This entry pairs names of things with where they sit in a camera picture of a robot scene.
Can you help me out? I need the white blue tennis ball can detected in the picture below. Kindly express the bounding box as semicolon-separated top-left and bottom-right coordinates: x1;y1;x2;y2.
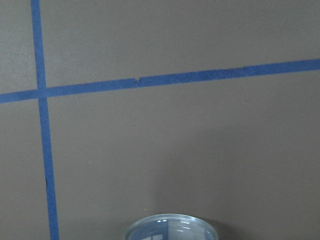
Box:
123;213;219;240

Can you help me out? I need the brown paper table cover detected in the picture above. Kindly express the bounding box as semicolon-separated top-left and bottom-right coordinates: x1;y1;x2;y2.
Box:
0;0;320;240

